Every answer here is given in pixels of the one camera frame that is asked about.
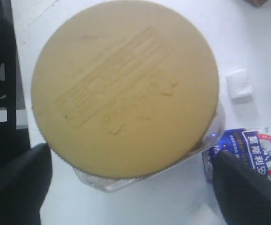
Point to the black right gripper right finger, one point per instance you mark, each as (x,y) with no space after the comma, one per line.
(243,195)

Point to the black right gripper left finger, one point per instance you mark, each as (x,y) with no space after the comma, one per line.
(24,184)

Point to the clear jar with yellow lid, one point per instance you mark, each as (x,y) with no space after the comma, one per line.
(125,90)

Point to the blue white milk carton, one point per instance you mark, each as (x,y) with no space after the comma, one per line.
(251,145)

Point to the white marshmallow lower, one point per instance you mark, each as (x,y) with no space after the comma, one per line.
(238,84)

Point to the open brown kraft pouch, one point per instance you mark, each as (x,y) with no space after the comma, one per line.
(256,3)

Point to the black frame beside table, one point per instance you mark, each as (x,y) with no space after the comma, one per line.
(13,141)

